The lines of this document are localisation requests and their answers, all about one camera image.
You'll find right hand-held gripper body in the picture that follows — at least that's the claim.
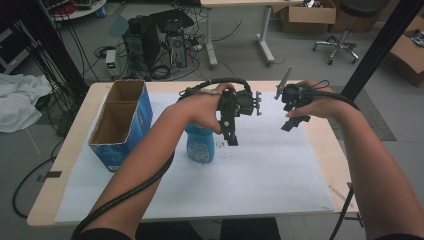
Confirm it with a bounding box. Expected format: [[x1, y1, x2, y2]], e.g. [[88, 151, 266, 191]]
[[274, 66, 315, 113]]

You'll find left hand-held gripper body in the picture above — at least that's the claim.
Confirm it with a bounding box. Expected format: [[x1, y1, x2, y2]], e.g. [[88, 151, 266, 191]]
[[218, 89, 263, 130]]

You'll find blue plastic bottle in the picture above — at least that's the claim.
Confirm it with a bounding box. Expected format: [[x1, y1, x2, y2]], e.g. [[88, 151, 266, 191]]
[[184, 123, 216, 164]]

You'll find blue cardboard box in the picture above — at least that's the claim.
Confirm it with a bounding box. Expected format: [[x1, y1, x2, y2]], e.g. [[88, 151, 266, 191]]
[[87, 79, 154, 173]]

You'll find person's right hand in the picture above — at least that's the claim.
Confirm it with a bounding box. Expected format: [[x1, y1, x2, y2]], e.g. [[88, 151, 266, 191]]
[[286, 79, 350, 120]]

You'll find person's left hand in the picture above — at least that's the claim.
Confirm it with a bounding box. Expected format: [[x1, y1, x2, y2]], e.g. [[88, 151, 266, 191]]
[[172, 82, 236, 135]]

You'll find light wooden table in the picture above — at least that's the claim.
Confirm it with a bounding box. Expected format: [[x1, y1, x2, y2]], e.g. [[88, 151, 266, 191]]
[[26, 79, 360, 228]]

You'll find white paper mat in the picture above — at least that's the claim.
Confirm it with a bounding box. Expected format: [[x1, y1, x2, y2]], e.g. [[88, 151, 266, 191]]
[[54, 91, 335, 223]]

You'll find office chair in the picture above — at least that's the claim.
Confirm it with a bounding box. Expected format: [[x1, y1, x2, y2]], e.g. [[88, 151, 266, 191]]
[[312, 0, 391, 66]]

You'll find grey floor mat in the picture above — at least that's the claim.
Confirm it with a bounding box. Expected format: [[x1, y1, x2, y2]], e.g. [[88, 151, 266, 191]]
[[328, 85, 398, 142]]

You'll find small grey computer tower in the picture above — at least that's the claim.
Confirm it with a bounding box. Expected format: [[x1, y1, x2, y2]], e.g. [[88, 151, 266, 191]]
[[165, 31, 188, 70]]

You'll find person's dark clothing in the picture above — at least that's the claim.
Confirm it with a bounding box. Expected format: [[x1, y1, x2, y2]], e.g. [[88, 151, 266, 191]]
[[74, 217, 282, 240]]

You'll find black metal pole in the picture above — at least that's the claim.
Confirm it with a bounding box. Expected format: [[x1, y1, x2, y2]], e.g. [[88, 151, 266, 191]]
[[339, 0, 424, 102]]

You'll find white desk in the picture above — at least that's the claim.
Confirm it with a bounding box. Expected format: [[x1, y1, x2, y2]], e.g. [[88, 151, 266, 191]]
[[199, 0, 305, 70]]

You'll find black monitor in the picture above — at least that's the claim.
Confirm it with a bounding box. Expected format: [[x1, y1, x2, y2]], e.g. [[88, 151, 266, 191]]
[[149, 8, 195, 33]]

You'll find large black computer tower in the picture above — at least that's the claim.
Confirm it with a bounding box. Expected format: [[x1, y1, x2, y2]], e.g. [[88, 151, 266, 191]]
[[121, 16, 162, 73]]

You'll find flat brown cardboard box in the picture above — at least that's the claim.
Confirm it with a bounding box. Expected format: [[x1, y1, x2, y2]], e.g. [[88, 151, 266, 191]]
[[387, 15, 424, 88]]

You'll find white box with green light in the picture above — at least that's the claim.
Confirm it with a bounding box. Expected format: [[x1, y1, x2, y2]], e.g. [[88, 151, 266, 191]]
[[105, 49, 118, 78]]

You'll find black tape strip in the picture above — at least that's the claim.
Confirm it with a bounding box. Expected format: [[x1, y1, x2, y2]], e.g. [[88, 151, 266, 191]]
[[36, 170, 63, 183]]

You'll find round white table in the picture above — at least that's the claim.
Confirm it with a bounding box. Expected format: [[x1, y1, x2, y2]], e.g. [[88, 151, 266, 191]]
[[42, 0, 108, 23]]

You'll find white cloth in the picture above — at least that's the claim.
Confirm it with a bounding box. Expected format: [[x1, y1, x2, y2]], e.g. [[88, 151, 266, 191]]
[[0, 72, 53, 134]]

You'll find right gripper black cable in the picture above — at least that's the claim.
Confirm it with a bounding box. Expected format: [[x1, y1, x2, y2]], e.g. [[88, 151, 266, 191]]
[[299, 79, 362, 240]]

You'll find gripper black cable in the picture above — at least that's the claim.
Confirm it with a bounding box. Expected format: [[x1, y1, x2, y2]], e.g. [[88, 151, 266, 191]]
[[71, 77, 253, 240], [299, 79, 362, 240]]

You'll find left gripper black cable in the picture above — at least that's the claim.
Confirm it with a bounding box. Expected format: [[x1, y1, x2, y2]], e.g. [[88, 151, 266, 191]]
[[71, 77, 253, 240]]

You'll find black floor cable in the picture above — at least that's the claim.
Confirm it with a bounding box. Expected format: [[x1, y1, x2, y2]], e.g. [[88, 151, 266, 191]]
[[12, 155, 58, 220]]

